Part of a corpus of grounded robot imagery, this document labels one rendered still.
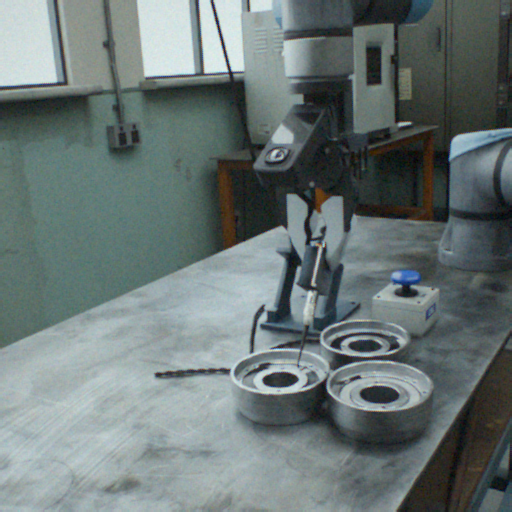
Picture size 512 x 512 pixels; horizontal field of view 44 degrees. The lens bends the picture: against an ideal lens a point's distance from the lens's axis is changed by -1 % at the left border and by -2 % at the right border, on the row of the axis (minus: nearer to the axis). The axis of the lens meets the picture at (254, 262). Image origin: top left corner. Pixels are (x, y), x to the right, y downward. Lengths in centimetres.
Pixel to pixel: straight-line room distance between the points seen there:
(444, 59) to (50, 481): 414
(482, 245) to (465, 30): 344
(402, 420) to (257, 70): 263
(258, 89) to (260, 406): 257
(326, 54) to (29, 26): 194
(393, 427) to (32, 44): 214
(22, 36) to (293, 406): 205
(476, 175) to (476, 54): 338
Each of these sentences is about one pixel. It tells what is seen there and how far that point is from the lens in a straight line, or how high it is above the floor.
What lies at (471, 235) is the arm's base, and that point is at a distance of 113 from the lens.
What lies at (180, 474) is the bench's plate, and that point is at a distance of 61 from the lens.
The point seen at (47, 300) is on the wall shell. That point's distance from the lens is 247.
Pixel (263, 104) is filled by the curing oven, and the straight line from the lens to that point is 311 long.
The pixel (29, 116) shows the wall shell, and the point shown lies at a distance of 238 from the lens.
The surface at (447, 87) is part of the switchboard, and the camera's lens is 453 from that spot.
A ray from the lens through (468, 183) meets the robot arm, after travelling 112.
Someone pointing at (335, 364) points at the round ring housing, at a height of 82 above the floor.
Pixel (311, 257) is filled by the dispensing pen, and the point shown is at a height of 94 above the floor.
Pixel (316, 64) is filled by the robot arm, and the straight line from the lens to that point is 68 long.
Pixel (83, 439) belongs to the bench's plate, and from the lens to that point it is 68.
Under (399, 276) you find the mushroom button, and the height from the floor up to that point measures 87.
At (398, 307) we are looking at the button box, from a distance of 85.
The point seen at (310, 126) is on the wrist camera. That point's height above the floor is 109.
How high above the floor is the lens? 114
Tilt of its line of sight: 17 degrees down
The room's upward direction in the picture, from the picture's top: 4 degrees counter-clockwise
